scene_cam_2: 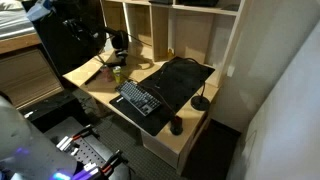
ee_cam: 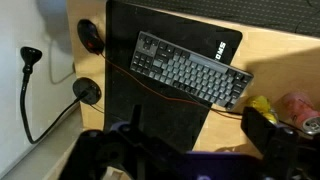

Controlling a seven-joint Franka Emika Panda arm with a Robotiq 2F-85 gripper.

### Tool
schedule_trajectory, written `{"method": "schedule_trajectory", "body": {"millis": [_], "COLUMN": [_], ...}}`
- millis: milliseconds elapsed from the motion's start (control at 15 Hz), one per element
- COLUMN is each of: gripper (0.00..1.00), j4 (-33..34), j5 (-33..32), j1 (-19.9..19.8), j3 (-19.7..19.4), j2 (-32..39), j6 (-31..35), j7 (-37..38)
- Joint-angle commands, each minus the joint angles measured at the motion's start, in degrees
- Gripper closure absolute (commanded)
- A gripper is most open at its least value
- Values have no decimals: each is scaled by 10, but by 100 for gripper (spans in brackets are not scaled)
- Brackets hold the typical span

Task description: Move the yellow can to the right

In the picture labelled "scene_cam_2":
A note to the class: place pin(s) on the yellow soda can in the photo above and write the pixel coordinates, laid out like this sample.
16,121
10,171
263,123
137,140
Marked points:
117,73

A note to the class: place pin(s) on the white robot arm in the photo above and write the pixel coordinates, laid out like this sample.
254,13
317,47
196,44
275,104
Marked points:
26,150

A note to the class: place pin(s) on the pink soda can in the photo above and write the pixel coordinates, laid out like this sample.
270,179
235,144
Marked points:
107,73

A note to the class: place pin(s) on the large black desk mat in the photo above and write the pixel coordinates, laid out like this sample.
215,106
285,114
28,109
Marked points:
156,120

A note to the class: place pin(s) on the black mechanical keyboard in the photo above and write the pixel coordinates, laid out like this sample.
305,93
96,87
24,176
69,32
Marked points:
139,98

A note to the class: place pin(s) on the small yellow object on desk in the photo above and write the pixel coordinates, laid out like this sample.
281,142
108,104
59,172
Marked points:
170,53

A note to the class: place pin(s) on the black computer mouse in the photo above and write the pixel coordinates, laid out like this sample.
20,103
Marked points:
176,126

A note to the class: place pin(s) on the black gooseneck desk lamp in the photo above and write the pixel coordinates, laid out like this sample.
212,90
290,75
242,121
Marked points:
183,79

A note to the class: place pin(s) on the black over-ear headphones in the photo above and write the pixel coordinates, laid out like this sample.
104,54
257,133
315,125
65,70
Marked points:
120,40

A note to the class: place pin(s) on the wooden desk hutch shelf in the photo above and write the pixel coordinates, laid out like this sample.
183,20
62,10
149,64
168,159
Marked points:
206,34

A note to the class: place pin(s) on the black curved monitor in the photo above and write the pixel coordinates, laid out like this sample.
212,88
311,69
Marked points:
71,31

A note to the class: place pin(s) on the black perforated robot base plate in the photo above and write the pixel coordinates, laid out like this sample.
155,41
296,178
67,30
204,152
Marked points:
81,142

